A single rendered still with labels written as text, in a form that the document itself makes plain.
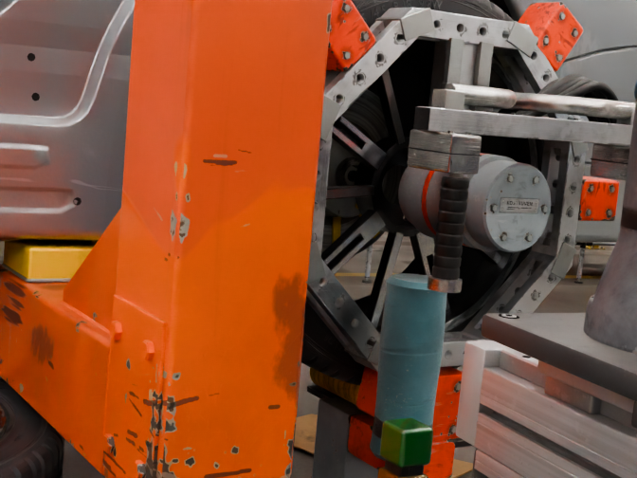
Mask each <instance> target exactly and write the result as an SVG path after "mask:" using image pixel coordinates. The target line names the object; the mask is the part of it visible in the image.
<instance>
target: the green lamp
mask: <svg viewBox="0 0 637 478"><path fill-rule="evenodd" d="M432 440H433V429H432V428H431V427H430V426H428V425H426V424H424V423H422V422H420V421H418V420H416V419H414V418H402V419H393V420H386V421H384V423H383V427H382V436H381V446H380V455H381V457H382V458H384V459H386V460H387V461H389V462H391V463H393V464H394V465H396V466H397V467H399V468H410V467H417V466H424V465H428V464H429V462H430V458H431V449H432Z"/></svg>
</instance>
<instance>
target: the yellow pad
mask: <svg viewBox="0 0 637 478"><path fill-rule="evenodd" d="M97 242H98V240H92V242H62V241H5V248H4V263H2V267H4V268H6V269H7V270H9V271H10V272H12V273H13V274H15V275H16V276H18V277H19V278H21V279H22V280H24V281H26V282H27V283H66V282H70V280H71V279H72V277H73V276H74V274H75V273H76V272H77V270H78V269H79V267H80V266H81V264H82V263H83V261H84V260H85V258H86V257H87V255H88V254H89V253H90V251H91V250H92V248H93V247H94V246H95V245H96V244H97Z"/></svg>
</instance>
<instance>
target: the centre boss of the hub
mask: <svg viewBox="0 0 637 478"><path fill-rule="evenodd" d="M359 163H360V161H359V160H358V159H357V158H356V157H347V158H345V159H343V160H342V161H341V162H340V163H339V164H338V166H337V169H336V175H335V179H336V184H337V186H342V185H354V184H355V175H356V171H357V168H358V165H359Z"/></svg>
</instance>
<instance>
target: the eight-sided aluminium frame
mask: <svg viewBox="0 0 637 478"><path fill-rule="evenodd" d="M370 30H371V32H372V33H373V36H374V37H375V39H376V43H375V44H374V45H373V46H372V47H371V48H370V49H369V50H368V51H367V52H366V53H365V54H364V55H363V56H362V57H361V58H360V59H359V60H358V61H357V62H356V63H355V64H354V65H353V66H352V67H351V68H350V69H349V70H348V71H346V72H340V71H326V78H325V88H324V99H323V109H322V121H321V131H320V142H319V153H318V173H317V184H316V195H315V206H314V216H313V228H312V238H311V248H310V260H309V270H308V281H307V291H306V301H307V302H308V303H309V304H310V305H311V306H312V308H313V309H314V310H315V311H316V313H317V314H318V315H319V317H320V318H321V319H322V320H323V322H324V323H325V324H326V325H327V327H328V328H329V329H330V330H331V332H332V333H333V334H334V335H335V337H336V338H337V339H338V341H339V342H340V343H341V344H342V346H343V347H344V348H345V349H344V351H345V352H348V353H349V354H350V356H351V357H352V358H353V359H354V360H355V362H358V363H360V364H362V365H364V366H366V367H369V368H371V369H373V370H375V371H376V372H378V357H379V343H380V334H379V333H378V332H377V330H376V329H375V328H374V326H373V325H372V324H371V322H370V321H369V320H368V318H367V317H366V316H365V314H364V313H363V312H362V311H361V309H360V308H359V307H358V305H357V304H356V303H355V301H354V300H353V299H352V297H351V296H350V295H349V293H348V292H347V291H346V290H345V288H344V287H343V286H342V284H341V283H340V282H339V280H338V279H337V278H336V276H335V275H334V274H333V272H332V271H331V270H330V268H329V267H328V266H326V264H325V263H324V262H323V260H322V259H321V249H322V238H323V228H324V217H325V207H326V196H327V186H328V174H329V164H330V154H331V143H332V133H333V125H334V122H335V121H336V120H337V119H338V118H339V117H340V116H341V115H342V114H343V113H344V112H345V111H346V110H347V109H348V108H349V107H350V106H351V105H352V104H353V103H354V102H355V101H356V100H357V99H358V98H359V97H360V96H361V95H362V94H363V93H364V92H365V91H366V90H367V89H368V88H369V87H370V86H371V85H372V84H373V83H374V82H375V81H376V80H377V79H378V78H379V77H380V76H381V75H382V74H383V73H384V72H385V71H386V70H387V69H388V68H389V67H390V66H391V64H392V63H393V62H394V61H395V60H396V59H397V58H398V57H399V56H400V55H401V54H402V53H403V52H404V51H405V50H406V49H407V48H408V47H409V46H410V45H411V44H412V43H413V42H414V41H415V40H416V39H418V40H425V41H432V42H440V40H442V41H448V40H449V38H457V39H464V43H469V44H475V45H478V44H479V43H480V42H486V43H492V44H494V47H493V50H494V52H495V54H496V55H497V57H498V59H499V61H500V63H501V65H502V66H503V68H504V70H505V72H506V73H507V75H508V77H509V78H510V80H511V82H512V84H513V85H514V87H515V88H516V89H517V91H518V92H519V93H534V94H537V93H538V92H539V91H540V90H541V89H542V88H543V87H545V86H546V85H547V84H548V83H550V82H551V81H553V80H556V79H558V77H557V76H556V74H555V72H554V70H553V68H552V66H551V65H550V63H549V61H548V60H547V58H546V56H545V55H544V54H543V53H542V51H541V50H540V49H539V48H538V47H537V41H538V37H537V36H535V35H534V33H533V31H532V30H531V29H530V27H529V26H528V25H526V24H520V23H518V22H517V21H501V20H495V19H488V18H482V17H476V16H469V15H463V14H457V13H451V12H444V11H438V10H432V9H430V8H425V9H420V8H391V9H388V10H387V11H386V12H385V13H384V14H383V15H382V16H381V17H379V18H377V19H375V23H374V24H373V25H372V26H371V27H370ZM587 151H589V148H588V143H584V142H571V141H559V140H546V139H544V147H543V156H542V164H541V172H542V174H543V175H544V177H545V178H546V180H547V183H548V185H549V188H550V193H551V212H550V216H549V220H548V223H547V226H546V228H545V230H544V232H542V234H541V236H540V237H539V238H538V240H537V241H536V242H535V243H534V244H533V245H532V249H531V251H530V253H529V254H528V255H527V257H526V258H525V259H524V260H523V261H522V262H521V263H520V265H519V266H518V267H517V268H516V269H515V271H514V272H513V273H512V274H511V275H510V276H509V278H508V279H507V280H506V281H505V282H504V283H503V284H502V286H501V287H500V288H499V289H498V290H497V292H496V293H495V294H494V295H493V296H492V297H491V298H490V300H489V301H488V302H487V303H486V304H485V305H484V307H483V308H482V309H481V310H480V311H479V312H478V314H477V315H476V316H475V317H474V318H473V319H472V321H471V322H470V323H469V324H468V325H467V326H466V328H465V329H464V330H463V331H461V332H445V334H444V344H443V354H442V360H441V367H447V366H460V365H464V348H465V343H466V342H467V341H470V340H490V339H488V338H486V337H484V336H483V335H482V317H483V315H485V314H488V313H533V312H534V311H535V310H536V309H537V307H538V306H539V305H540V304H541V303H542V302H543V300H544V299H545V298H546V297H547V296H548V294H549V293H550V292H551V291H552V290H553V289H554V287H555V286H556V285H557V284H558V282H559V281H560V280H561V279H562V280H564V278H565V276H566V273H567V272H568V271H569V269H570V268H571V267H572V265H573V257H574V254H575V252H576V249H575V248H574V244H575V236H576V229H577V221H578V214H579V205H580V197H581V190H582V182H583V174H584V166H585V158H586V152H587Z"/></svg>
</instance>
